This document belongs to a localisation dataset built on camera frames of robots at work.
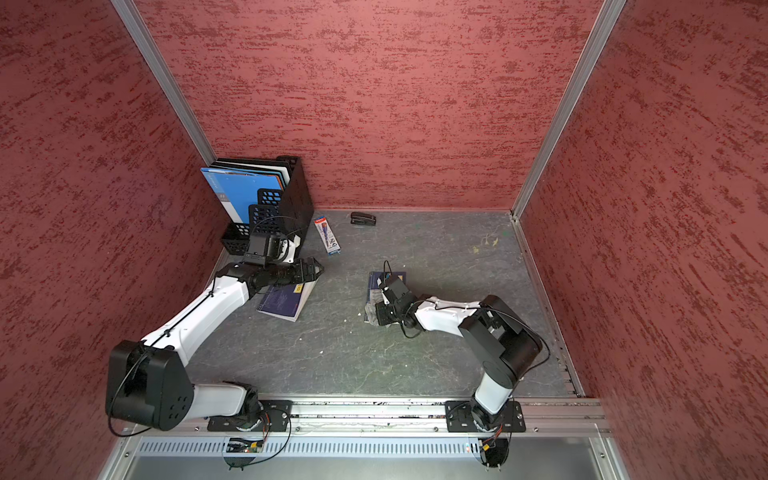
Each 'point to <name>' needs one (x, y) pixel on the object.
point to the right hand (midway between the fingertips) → (382, 315)
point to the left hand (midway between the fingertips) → (311, 276)
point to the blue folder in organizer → (240, 190)
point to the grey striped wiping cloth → (370, 312)
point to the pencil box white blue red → (327, 235)
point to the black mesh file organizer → (278, 211)
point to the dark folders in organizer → (280, 169)
